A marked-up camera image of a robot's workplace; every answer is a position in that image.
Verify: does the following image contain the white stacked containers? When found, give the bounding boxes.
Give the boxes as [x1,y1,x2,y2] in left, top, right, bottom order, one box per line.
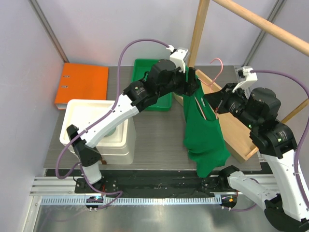
[59,100,136,165]

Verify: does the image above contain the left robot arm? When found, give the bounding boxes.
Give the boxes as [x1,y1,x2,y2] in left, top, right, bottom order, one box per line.
[66,59,199,193]

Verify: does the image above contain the green t shirt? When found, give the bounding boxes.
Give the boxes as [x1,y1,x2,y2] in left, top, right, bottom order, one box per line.
[183,79,230,178]

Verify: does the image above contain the orange ring binder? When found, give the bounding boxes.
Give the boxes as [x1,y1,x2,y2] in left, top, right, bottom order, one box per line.
[54,63,109,110]

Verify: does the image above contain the purple cable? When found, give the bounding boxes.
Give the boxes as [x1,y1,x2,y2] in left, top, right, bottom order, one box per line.
[55,38,173,180]
[251,70,309,194]

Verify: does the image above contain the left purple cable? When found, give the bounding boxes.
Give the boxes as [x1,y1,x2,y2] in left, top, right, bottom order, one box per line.
[55,38,173,180]

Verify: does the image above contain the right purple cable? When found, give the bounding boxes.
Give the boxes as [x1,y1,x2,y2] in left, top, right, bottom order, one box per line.
[251,70,309,194]

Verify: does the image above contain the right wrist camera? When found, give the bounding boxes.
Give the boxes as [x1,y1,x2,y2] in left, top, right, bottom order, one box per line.
[232,66,257,93]

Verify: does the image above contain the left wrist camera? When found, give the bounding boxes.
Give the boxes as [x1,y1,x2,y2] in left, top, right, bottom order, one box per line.
[166,45,189,68]

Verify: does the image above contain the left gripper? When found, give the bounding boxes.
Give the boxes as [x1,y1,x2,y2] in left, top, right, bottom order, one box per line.
[157,64,198,98]

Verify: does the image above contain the wooden clothes rack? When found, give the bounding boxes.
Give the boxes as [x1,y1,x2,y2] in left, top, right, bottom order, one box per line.
[172,0,309,164]

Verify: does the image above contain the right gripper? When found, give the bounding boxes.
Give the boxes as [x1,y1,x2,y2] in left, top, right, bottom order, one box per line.
[205,82,259,130]

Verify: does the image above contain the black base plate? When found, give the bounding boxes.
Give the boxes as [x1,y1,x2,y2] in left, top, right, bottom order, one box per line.
[74,169,242,198]

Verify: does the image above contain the green plastic tray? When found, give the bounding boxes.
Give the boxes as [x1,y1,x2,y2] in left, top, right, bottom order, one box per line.
[131,58,172,112]

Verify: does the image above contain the teal ceramic cup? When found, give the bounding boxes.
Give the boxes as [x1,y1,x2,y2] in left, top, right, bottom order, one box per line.
[104,128,116,137]

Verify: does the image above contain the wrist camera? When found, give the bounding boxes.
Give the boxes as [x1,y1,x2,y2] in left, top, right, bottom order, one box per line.
[232,66,257,93]
[166,45,189,68]

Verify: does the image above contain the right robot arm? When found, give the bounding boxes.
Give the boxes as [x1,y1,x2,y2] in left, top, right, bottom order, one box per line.
[203,83,309,232]

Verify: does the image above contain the slotted cable duct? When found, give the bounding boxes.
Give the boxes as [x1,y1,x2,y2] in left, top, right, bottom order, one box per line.
[41,195,222,205]

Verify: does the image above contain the pink wire hanger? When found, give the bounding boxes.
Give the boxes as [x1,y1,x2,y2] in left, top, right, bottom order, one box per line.
[195,58,224,120]

